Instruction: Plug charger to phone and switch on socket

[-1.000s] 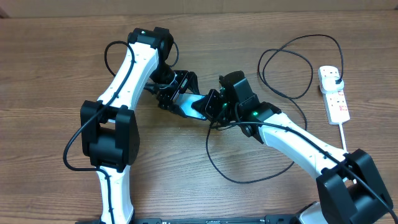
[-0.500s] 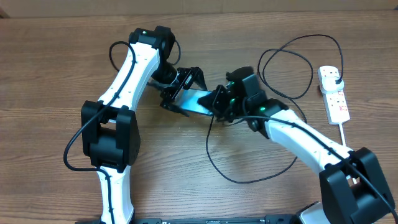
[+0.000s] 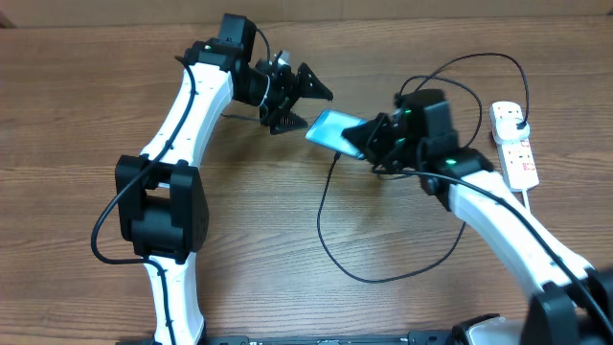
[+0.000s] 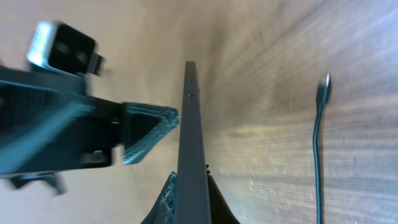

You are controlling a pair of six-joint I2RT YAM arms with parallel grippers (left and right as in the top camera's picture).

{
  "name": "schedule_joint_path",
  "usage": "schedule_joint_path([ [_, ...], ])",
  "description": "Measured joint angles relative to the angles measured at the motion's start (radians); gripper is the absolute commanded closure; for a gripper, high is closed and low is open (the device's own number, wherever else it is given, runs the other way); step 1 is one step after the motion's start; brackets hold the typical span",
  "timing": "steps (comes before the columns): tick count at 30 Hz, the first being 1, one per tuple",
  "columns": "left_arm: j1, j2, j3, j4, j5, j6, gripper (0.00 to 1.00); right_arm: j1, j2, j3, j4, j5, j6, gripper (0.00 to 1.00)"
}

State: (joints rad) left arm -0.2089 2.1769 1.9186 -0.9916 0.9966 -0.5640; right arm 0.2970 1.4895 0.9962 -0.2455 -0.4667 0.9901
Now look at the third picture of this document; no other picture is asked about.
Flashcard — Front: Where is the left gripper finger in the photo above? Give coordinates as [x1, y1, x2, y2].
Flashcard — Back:
[269, 110, 307, 135]
[294, 62, 333, 102]

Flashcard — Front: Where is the blue Galaxy smartphone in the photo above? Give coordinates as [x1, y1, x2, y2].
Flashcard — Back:
[305, 109, 367, 160]

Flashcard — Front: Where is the black charging cable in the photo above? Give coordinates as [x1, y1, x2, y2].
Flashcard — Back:
[316, 52, 531, 285]

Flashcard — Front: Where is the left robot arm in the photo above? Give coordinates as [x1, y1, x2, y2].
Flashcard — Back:
[115, 13, 333, 344]

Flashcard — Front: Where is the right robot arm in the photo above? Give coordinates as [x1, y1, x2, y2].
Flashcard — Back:
[342, 89, 612, 345]

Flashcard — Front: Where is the white charger plug adapter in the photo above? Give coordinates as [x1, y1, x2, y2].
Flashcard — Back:
[492, 119, 531, 145]

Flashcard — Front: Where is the white power strip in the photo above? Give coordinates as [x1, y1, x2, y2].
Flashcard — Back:
[489, 101, 539, 192]

